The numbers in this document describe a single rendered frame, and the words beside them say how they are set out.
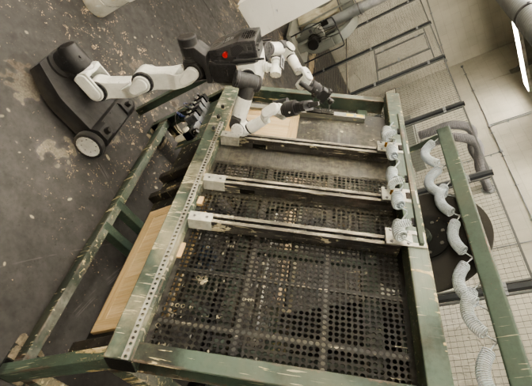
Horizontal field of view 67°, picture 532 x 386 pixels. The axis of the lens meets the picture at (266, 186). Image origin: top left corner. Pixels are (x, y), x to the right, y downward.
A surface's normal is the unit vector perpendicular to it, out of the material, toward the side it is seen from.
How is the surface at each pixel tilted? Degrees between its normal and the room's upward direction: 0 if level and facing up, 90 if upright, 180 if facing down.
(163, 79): 90
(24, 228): 0
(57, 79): 0
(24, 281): 0
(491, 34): 90
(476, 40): 90
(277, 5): 90
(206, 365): 58
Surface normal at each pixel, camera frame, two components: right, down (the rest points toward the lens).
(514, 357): -0.50, -0.68
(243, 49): -0.14, 0.67
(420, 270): 0.03, -0.73
